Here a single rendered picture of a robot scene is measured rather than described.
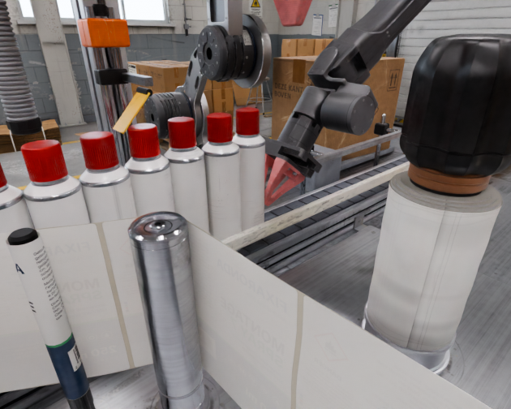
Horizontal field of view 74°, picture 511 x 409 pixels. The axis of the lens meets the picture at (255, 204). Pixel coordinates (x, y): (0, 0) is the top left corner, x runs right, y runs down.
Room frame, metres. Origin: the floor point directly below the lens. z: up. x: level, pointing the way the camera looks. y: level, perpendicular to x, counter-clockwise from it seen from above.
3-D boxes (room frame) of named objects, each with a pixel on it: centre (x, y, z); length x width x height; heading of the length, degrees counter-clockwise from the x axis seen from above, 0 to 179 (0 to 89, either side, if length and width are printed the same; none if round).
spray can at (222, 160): (0.45, 0.05, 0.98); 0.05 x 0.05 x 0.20
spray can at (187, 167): (0.42, 0.09, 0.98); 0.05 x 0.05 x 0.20
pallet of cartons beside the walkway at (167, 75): (4.28, 0.92, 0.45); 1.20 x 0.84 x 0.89; 37
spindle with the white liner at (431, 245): (0.26, -0.16, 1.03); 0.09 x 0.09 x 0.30
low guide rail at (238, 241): (0.59, -0.16, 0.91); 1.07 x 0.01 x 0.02; 130
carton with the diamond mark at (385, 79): (1.08, -0.24, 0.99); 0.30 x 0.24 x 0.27; 125
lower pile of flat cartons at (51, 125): (4.03, 2.72, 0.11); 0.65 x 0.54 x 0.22; 123
